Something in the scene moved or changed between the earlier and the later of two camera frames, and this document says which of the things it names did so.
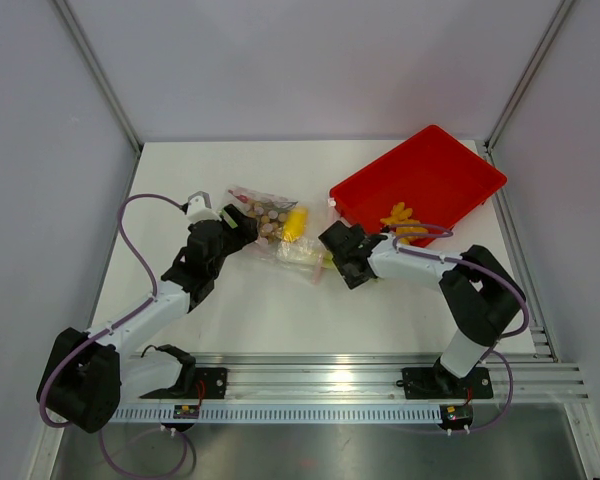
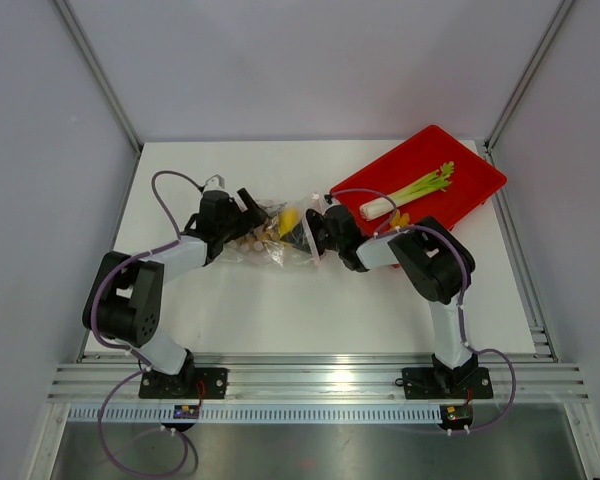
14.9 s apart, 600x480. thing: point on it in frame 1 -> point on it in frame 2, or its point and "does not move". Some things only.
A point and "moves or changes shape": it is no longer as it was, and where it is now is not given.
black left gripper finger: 245,228 -> 252,206
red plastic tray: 438,178 does not move
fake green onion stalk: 305,251 -> 437,182
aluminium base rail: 516,376 does not move
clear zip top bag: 281,225 moves or changes shape
